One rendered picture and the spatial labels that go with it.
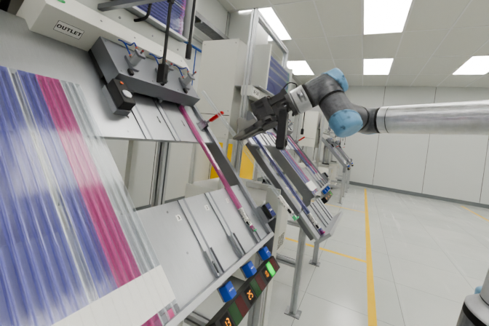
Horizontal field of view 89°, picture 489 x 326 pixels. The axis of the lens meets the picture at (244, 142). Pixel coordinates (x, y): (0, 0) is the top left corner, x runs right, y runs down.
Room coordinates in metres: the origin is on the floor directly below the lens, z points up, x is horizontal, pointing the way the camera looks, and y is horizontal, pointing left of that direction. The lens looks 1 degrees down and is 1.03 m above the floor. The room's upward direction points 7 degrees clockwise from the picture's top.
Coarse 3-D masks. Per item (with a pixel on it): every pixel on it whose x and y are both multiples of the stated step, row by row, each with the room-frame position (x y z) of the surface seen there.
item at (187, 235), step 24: (216, 192) 0.73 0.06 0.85; (240, 192) 0.84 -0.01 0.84; (144, 216) 0.48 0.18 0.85; (168, 216) 0.53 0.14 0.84; (192, 216) 0.58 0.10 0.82; (216, 216) 0.65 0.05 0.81; (240, 216) 0.74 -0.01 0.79; (168, 240) 0.49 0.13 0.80; (192, 240) 0.54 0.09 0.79; (216, 240) 0.59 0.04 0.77; (240, 240) 0.67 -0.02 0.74; (168, 264) 0.45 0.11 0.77; (192, 264) 0.50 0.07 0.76; (216, 264) 0.54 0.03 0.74; (192, 288) 0.46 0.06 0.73
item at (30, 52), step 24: (0, 24) 0.50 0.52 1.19; (24, 24) 0.56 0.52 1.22; (0, 48) 0.47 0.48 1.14; (24, 48) 0.51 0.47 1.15; (48, 48) 0.57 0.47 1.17; (72, 48) 0.63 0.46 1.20; (48, 72) 0.52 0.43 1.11; (72, 72) 0.58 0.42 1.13; (96, 72) 0.64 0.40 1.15; (96, 96) 0.59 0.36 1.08; (144, 96) 0.75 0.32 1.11; (96, 120) 0.54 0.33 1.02; (120, 120) 0.60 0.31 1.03; (144, 120) 0.67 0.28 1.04; (168, 120) 0.77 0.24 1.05; (192, 120) 0.90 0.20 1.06
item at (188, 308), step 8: (272, 232) 0.79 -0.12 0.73; (264, 240) 0.72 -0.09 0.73; (256, 248) 0.66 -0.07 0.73; (248, 256) 0.61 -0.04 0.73; (232, 264) 0.59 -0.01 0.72; (240, 264) 0.57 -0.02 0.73; (224, 272) 0.53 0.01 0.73; (232, 272) 0.54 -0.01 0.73; (216, 280) 0.49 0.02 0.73; (224, 280) 0.50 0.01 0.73; (208, 288) 0.46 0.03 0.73; (216, 288) 0.48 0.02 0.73; (200, 296) 0.44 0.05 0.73; (192, 304) 0.41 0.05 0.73; (184, 312) 0.40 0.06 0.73; (176, 320) 0.38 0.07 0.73
